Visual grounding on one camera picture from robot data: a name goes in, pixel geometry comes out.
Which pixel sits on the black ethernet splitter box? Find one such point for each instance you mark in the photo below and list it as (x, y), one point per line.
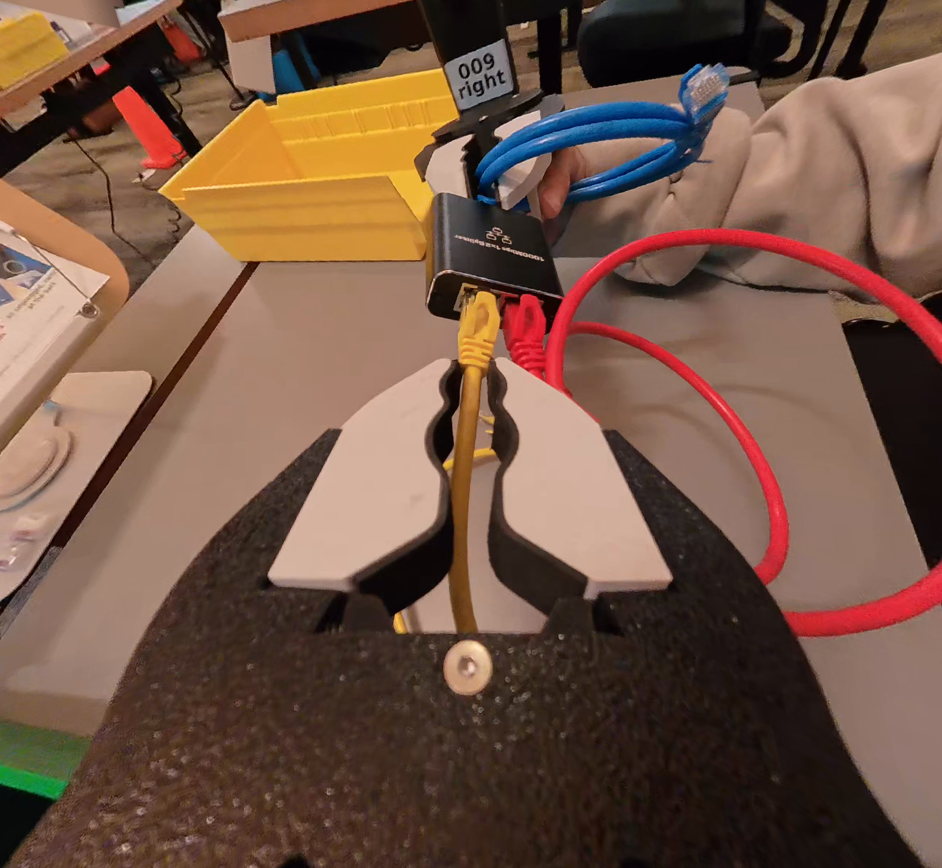
(493, 250)

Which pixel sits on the person's right hand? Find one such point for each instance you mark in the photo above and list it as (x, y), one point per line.
(556, 183)

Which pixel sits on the blue floor bin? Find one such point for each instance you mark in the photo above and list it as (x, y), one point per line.
(294, 69)

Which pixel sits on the orange traffic cone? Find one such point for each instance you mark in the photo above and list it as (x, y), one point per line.
(143, 124)

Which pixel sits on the yellow plastic bin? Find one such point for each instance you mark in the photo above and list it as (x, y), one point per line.
(294, 220)

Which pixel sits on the green plastic bin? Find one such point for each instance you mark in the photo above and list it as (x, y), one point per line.
(37, 757)

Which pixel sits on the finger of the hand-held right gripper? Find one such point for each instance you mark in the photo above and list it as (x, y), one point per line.
(445, 172)
(526, 183)

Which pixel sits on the wooden instruction board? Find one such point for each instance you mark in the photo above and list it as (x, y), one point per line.
(110, 272)

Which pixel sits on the yellow parts tray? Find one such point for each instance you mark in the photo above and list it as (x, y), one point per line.
(29, 44)

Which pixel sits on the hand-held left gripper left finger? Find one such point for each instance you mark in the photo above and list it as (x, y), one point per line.
(368, 500)

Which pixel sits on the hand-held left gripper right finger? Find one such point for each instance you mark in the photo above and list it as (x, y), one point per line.
(574, 507)

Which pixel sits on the black office chair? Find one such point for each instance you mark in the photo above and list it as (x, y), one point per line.
(662, 21)

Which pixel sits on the person's right forearm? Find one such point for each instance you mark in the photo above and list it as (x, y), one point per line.
(809, 161)

